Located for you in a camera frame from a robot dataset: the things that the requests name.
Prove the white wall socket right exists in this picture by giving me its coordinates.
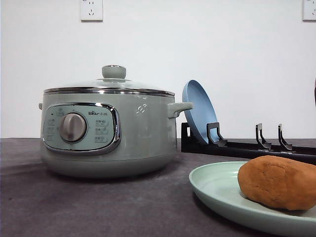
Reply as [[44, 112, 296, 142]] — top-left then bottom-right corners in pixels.
[[302, 0, 316, 20]]

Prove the black dish rack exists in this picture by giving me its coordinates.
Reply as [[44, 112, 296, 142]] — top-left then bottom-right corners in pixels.
[[181, 122, 316, 165]]

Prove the white wall socket left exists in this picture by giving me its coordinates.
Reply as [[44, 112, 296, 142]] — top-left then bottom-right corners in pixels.
[[80, 0, 103, 23]]

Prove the green electric steamer pot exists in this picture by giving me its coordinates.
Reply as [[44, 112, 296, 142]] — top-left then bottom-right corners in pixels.
[[38, 87, 193, 179]]

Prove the brown potato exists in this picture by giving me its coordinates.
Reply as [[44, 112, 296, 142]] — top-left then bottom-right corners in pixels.
[[237, 155, 316, 210]]

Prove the white wall socket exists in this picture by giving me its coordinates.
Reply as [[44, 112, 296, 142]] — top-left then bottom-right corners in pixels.
[[80, 0, 103, 23], [302, 0, 316, 20]]

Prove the glass lid with green knob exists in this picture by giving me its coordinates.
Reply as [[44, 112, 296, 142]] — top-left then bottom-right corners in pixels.
[[43, 65, 175, 97]]

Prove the blue plate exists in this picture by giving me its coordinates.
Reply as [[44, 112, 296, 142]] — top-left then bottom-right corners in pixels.
[[182, 79, 219, 144]]

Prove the green plate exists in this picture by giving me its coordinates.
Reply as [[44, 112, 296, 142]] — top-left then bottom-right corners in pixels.
[[189, 161, 316, 237]]

